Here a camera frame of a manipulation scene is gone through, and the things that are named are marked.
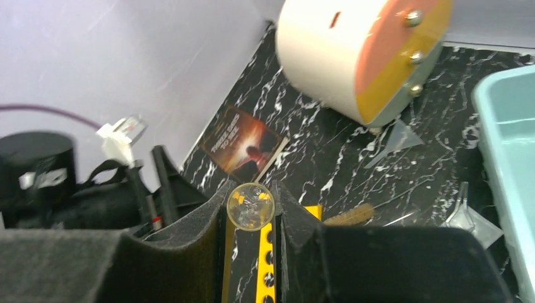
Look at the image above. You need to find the teal plastic bin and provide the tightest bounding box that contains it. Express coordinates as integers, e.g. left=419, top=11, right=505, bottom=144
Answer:
left=472, top=66, right=534, bottom=302

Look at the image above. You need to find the yellow test tube rack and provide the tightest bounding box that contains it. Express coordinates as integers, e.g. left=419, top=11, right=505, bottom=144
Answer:
left=224, top=211, right=303, bottom=302

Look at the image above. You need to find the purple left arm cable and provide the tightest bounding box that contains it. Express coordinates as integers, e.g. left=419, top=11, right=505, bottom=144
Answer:
left=0, top=104, right=103, bottom=131

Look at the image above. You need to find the clear glass test tube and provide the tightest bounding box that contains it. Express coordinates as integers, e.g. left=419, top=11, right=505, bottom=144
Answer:
left=226, top=182, right=276, bottom=232

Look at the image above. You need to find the small white plastic packet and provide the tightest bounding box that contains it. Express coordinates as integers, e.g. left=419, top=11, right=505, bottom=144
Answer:
left=441, top=181, right=503, bottom=249

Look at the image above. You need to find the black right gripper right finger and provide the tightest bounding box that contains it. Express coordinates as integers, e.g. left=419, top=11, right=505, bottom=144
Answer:
left=271, top=181, right=513, bottom=302

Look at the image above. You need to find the clear plastic funnel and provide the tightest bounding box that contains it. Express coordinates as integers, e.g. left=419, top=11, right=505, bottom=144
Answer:
left=364, top=120, right=424, bottom=169

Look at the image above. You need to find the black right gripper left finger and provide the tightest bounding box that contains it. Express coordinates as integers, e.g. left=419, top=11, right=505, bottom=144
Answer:
left=1, top=181, right=235, bottom=302

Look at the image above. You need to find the white cylindrical drum device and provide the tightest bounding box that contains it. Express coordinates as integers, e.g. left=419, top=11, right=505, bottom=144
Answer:
left=276, top=0, right=454, bottom=128

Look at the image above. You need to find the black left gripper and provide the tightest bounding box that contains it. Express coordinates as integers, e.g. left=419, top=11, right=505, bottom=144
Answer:
left=50, top=145, right=208, bottom=229

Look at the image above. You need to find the brown test tube brush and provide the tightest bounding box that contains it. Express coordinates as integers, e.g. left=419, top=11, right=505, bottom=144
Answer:
left=324, top=203, right=375, bottom=226

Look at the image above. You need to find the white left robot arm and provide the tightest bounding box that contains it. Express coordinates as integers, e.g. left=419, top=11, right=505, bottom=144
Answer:
left=1, top=131, right=207, bottom=230

